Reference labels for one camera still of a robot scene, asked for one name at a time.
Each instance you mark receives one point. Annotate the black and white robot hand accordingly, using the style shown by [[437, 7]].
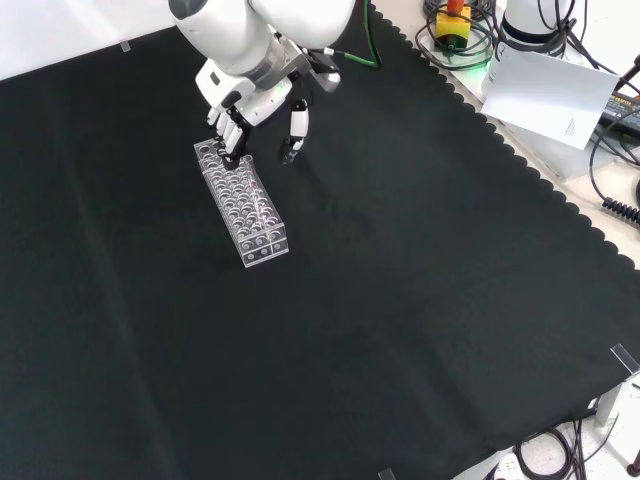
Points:
[[250, 102]]

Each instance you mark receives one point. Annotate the clear glass test tube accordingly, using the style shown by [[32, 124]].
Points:
[[257, 200]]

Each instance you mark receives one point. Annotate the clear test tube rack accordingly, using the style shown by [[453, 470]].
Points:
[[260, 252]]

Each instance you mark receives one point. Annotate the clear tape piece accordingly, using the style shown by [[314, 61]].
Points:
[[386, 474], [625, 358], [126, 47]]

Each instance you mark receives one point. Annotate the black cloth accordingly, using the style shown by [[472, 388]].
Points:
[[400, 250]]

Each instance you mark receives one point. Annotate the yellow stop button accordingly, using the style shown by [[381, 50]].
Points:
[[452, 27]]

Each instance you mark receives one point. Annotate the pale board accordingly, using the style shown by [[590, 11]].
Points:
[[545, 95]]

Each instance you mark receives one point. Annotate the white box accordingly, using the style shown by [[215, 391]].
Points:
[[555, 152]]

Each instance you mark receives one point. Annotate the black power adapter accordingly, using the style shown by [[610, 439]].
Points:
[[625, 112]]

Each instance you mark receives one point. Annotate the white power strip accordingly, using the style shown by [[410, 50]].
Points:
[[506, 467]]

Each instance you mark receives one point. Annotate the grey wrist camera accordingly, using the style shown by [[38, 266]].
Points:
[[325, 75]]

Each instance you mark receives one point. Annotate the white metal bracket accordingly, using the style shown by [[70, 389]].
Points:
[[617, 415]]

